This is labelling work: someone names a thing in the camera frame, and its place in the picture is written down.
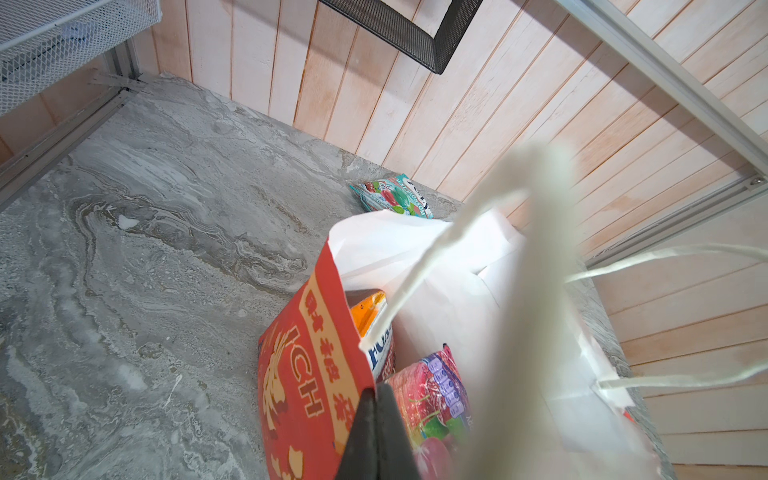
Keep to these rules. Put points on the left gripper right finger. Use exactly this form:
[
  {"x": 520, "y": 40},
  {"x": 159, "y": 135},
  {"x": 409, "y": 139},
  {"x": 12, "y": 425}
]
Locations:
[{"x": 394, "y": 454}]

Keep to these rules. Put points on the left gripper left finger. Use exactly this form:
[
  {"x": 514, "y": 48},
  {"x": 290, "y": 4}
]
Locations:
[{"x": 360, "y": 457}]

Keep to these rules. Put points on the purple berry candy bag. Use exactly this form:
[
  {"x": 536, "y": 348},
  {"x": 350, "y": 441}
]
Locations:
[{"x": 435, "y": 409}]

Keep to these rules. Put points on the red paper bag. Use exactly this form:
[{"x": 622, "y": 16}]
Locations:
[{"x": 389, "y": 289}]

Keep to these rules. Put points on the teal mint candy bag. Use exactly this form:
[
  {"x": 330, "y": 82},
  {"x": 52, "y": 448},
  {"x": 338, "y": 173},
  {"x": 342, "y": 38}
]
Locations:
[{"x": 397, "y": 194}]

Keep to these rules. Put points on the black mesh wall basket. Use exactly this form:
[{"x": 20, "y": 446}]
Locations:
[{"x": 432, "y": 52}]

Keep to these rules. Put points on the aluminium frame rail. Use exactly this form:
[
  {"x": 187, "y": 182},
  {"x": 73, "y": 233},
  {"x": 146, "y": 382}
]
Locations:
[{"x": 619, "y": 33}]

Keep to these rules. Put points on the white wire mesh shelf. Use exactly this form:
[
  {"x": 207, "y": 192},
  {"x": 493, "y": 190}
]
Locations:
[{"x": 44, "y": 41}]

